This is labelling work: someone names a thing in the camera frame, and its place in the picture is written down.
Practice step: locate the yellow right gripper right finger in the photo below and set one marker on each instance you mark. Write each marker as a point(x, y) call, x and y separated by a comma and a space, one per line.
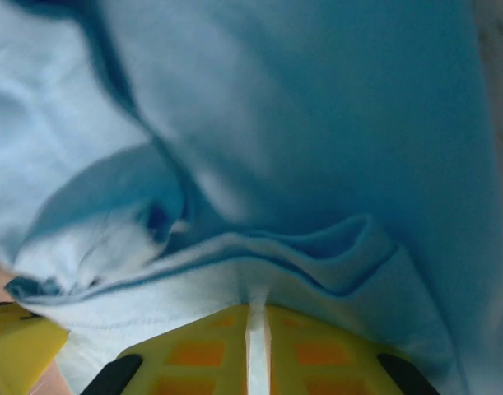
point(325, 362)

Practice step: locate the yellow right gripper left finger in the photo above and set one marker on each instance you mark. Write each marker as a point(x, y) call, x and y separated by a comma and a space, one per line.
point(193, 362)

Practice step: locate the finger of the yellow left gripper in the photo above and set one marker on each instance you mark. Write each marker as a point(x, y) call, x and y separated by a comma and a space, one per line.
point(16, 345)

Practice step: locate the light blue t-shirt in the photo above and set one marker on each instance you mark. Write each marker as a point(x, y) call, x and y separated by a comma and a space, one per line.
point(317, 123)

